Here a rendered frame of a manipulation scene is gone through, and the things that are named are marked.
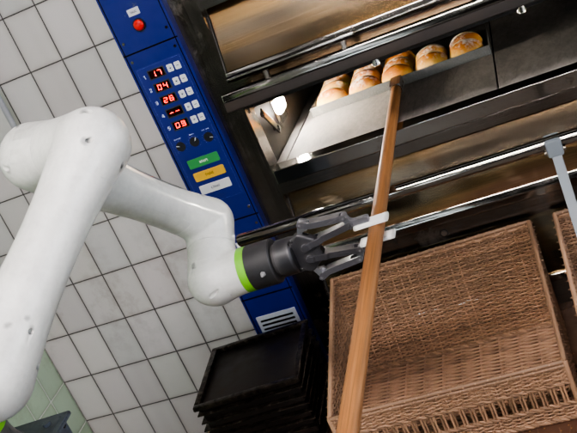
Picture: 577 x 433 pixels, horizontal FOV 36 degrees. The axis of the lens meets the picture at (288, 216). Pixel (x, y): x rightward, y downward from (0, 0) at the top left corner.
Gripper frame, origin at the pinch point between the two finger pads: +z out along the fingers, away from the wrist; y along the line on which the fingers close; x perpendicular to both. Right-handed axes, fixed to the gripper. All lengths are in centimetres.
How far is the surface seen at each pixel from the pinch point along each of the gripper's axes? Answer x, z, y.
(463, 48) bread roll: -101, 21, -3
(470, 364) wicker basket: -40, 0, 60
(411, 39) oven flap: -45, 14, -22
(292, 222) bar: -23.2, -22.0, 2.1
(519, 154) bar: -22.1, 29.1, 2.9
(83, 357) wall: -62, -113, 38
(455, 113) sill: -60, 16, 2
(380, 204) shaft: -8.5, 1.2, -1.3
